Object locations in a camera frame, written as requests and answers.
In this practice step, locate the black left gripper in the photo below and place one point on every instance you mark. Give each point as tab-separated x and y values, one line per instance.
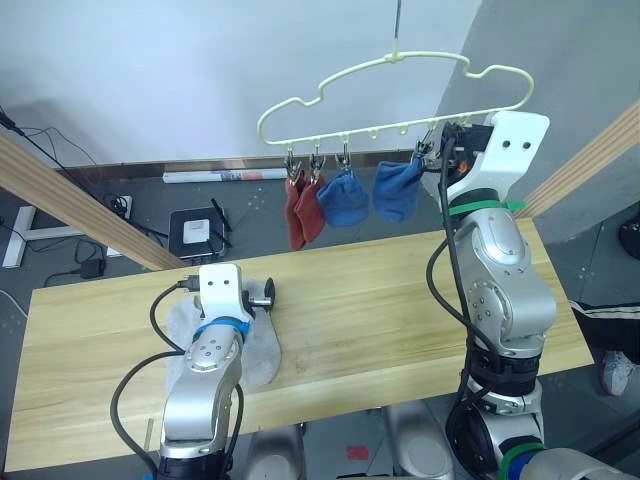
260	301

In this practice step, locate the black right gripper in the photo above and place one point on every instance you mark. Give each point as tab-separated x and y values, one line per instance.
472	137

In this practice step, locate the chrome clip cream tips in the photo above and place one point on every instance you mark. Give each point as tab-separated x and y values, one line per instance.
292	170
344	160
424	149
316	172

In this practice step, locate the light gray sock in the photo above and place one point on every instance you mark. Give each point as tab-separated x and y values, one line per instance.
262	350

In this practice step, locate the blue sock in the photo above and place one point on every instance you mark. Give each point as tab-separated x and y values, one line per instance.
345	202
395	192

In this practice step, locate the rust red sock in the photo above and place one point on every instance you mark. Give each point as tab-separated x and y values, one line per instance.
311	215

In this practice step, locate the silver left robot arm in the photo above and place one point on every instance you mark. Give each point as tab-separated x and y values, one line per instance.
200	390

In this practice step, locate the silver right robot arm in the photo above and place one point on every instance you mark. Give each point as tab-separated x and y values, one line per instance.
500	280

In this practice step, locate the cream plastic clip hanger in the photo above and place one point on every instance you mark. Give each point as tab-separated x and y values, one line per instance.
395	56

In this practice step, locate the thin metal hanging rod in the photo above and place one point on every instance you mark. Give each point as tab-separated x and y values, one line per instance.
397	20

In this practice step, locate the blue zip tie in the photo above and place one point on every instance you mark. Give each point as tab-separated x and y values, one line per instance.
235	326

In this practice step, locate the green zip tie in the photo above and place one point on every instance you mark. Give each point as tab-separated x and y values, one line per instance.
475	207

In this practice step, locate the dark red sock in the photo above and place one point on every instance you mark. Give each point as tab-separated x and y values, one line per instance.
294	220

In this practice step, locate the black router with antennas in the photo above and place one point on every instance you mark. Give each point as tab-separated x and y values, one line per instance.
197	232

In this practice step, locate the rolled printed poster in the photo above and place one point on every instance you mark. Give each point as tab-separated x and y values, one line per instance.
225	176

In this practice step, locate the gray rounded shape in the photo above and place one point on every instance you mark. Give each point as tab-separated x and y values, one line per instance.
275	457
420	440

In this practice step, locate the light wooden beam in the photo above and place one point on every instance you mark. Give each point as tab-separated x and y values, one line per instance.
90	210
590	160

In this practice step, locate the white power strip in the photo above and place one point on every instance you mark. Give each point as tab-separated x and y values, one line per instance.
125	205

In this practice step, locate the small black box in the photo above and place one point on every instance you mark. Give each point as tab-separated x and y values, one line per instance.
93	269

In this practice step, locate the black round base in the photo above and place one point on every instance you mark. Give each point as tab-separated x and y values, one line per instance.
631	237

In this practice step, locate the black trouser leg white stripe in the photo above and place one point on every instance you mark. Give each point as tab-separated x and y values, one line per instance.
610	330

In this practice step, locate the white sneaker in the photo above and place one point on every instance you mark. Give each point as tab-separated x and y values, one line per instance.
617	372

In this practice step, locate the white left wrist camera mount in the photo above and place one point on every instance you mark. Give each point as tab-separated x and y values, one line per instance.
220	295

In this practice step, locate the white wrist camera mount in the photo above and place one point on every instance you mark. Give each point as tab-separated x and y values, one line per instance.
515	135
220	295

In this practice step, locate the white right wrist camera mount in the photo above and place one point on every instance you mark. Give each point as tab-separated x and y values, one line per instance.
515	135

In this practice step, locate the white metal desk frame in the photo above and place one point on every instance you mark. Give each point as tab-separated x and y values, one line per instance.
20	235

